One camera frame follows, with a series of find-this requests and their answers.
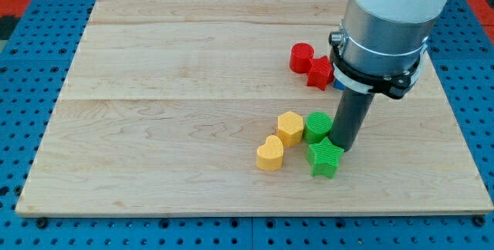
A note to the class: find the green star block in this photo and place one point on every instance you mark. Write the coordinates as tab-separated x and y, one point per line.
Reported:
324	158

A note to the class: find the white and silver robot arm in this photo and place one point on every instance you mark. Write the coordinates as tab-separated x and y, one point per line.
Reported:
380	44

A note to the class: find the yellow heart block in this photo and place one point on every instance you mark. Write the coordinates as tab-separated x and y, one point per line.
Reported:
269	156

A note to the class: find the red star block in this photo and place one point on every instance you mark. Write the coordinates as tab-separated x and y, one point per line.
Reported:
320	73

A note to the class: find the yellow hexagon block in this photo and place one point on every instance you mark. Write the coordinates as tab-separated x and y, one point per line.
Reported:
290	127

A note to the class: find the green cylinder block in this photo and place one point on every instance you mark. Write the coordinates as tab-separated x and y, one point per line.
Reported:
317	126

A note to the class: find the red cylinder block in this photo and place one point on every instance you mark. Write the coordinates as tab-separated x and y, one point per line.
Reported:
300	56

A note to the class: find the wooden board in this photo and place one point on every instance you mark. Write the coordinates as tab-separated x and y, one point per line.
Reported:
166	101

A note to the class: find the blue block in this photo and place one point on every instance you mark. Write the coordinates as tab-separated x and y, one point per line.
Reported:
338	85

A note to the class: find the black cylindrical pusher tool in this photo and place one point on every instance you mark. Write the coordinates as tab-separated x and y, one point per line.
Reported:
351	112

